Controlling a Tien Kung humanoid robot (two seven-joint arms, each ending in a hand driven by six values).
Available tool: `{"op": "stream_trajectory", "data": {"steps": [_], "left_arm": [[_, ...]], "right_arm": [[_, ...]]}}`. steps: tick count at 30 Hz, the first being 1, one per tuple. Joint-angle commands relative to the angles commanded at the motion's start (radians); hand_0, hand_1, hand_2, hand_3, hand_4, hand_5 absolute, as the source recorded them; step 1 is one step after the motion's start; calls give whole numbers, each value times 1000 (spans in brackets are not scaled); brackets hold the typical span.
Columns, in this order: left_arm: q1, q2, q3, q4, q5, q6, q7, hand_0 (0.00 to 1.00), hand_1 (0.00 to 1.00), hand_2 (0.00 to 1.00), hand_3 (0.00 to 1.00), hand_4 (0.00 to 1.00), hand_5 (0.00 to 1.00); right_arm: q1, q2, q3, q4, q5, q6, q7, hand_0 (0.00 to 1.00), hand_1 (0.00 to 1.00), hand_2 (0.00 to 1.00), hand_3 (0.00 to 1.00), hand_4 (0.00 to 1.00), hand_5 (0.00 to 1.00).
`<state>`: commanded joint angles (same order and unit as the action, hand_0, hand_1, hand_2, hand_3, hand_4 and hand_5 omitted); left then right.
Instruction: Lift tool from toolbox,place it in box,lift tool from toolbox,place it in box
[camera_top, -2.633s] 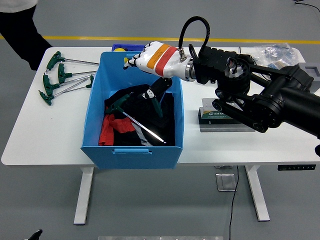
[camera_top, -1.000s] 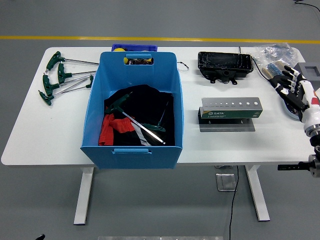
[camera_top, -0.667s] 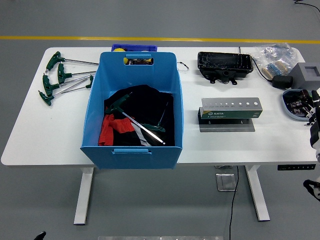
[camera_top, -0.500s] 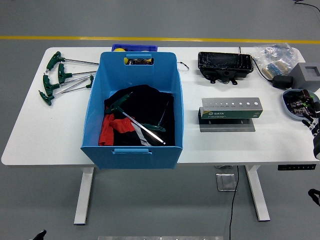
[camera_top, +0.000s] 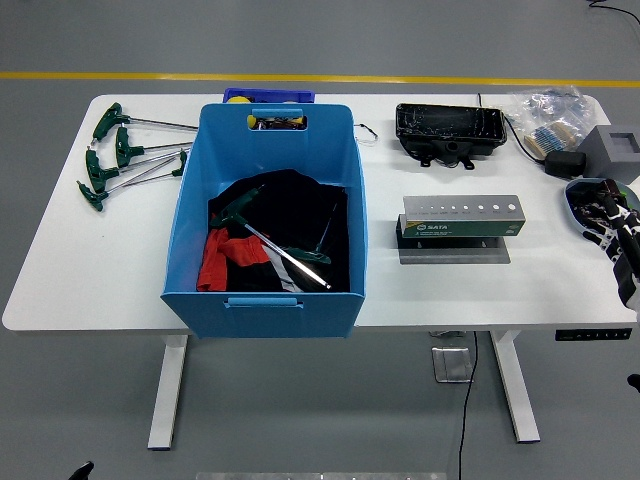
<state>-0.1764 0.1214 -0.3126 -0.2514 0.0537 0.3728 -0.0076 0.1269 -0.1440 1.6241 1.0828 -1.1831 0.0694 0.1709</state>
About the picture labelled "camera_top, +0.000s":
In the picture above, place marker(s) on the black plastic tray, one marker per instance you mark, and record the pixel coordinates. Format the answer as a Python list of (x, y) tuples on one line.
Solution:
[(450, 125)]

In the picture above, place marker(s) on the clear plastic parts bag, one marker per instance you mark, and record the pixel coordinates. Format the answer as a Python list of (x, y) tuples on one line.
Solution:
[(540, 100)]

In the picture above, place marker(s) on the black table control panel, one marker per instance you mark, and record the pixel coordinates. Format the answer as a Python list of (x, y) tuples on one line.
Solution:
[(592, 335)]

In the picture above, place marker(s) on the black and red garment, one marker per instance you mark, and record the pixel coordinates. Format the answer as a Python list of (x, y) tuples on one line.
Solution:
[(295, 210)]

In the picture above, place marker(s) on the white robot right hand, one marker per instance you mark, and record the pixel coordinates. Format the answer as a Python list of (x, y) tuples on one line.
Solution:
[(622, 235)]

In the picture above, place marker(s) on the white left table leg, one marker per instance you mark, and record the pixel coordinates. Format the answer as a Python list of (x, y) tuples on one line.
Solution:
[(167, 390)]

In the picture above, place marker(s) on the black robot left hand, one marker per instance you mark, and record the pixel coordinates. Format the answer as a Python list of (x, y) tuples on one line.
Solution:
[(82, 471)]

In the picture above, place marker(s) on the small dark blue bin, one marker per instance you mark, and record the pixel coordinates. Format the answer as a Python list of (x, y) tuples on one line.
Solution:
[(270, 93)]

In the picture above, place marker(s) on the black power adapter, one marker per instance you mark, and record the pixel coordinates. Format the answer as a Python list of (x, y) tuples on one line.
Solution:
[(565, 164)]

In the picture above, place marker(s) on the yellow round object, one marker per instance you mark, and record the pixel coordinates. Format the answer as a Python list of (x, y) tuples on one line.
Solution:
[(239, 99)]

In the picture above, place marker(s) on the white right table leg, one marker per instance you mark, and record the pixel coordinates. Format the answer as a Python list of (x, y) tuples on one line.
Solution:
[(517, 390)]

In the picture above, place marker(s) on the light blue parts tray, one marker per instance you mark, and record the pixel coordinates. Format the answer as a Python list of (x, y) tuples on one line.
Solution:
[(572, 200)]

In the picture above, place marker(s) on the large blue plastic box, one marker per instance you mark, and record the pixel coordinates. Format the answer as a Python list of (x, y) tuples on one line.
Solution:
[(225, 150)]

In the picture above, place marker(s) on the silver green hex key stand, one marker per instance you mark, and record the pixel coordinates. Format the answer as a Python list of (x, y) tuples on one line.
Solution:
[(450, 230)]

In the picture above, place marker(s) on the white table leg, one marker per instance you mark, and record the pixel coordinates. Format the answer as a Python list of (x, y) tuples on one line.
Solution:
[(517, 390), (167, 390)]

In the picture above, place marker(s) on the metal floor plate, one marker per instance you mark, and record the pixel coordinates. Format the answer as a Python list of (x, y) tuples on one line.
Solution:
[(450, 365)]

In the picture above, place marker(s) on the taped resistor strip bundle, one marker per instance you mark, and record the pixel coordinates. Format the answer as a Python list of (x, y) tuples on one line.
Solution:
[(550, 136)]

